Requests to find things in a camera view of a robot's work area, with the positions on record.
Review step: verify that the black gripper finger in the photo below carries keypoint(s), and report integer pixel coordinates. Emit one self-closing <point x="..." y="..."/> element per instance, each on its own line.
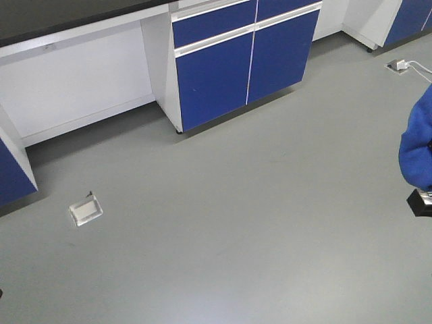
<point x="419" y="202"/>

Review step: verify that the blue cloth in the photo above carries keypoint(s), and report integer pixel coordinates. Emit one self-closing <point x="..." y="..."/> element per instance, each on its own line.
<point x="415" y="145"/>

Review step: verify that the floor socket with plug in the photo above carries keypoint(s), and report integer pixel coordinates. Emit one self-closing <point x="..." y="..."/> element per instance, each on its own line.
<point x="398" y="65"/>

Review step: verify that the blue cabinet far right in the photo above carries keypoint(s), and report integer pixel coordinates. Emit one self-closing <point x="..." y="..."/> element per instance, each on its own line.
<point x="381" y="23"/>

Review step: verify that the silver floor outlet box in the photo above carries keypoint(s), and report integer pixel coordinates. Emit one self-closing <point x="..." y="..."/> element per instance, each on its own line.
<point x="85" y="210"/>

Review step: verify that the blue cabinet at left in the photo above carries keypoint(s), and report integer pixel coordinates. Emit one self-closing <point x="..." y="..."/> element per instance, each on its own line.
<point x="17" y="178"/>

